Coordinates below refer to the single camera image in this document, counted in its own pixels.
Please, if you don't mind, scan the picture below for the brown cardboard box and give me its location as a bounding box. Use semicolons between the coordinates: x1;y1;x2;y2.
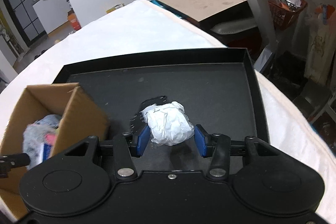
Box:
0;82;109;221

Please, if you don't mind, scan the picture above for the black white-stitched fabric pouch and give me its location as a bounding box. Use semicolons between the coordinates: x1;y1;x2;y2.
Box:
130;96;167;139

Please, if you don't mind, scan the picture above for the orange bag on floor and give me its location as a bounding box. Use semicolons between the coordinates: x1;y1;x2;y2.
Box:
67;10;81;31

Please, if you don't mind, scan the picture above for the white soft ball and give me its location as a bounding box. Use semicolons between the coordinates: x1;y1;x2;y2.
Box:
145;101;194;146

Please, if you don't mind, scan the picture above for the black shallow tray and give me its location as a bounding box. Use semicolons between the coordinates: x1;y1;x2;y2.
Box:
51;47;270;172

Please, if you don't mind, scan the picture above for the grey fluffy plush toy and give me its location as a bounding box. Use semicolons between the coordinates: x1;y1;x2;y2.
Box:
23;114;62;170

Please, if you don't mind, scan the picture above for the blue tissue packet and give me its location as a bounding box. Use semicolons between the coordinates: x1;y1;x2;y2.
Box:
37;143;52;164

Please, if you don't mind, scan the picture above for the yellow cardboard box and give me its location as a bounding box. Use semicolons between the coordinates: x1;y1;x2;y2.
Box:
106;3;125;14

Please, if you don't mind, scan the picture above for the white kitchen cabinet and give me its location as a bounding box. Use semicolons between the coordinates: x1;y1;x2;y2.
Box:
33;0;70;34

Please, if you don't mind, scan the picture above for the red plastic basket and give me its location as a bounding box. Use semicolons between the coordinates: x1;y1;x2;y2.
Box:
268;0;307;30

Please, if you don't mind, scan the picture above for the white table cloth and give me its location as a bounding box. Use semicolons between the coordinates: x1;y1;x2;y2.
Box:
1;0;335;223

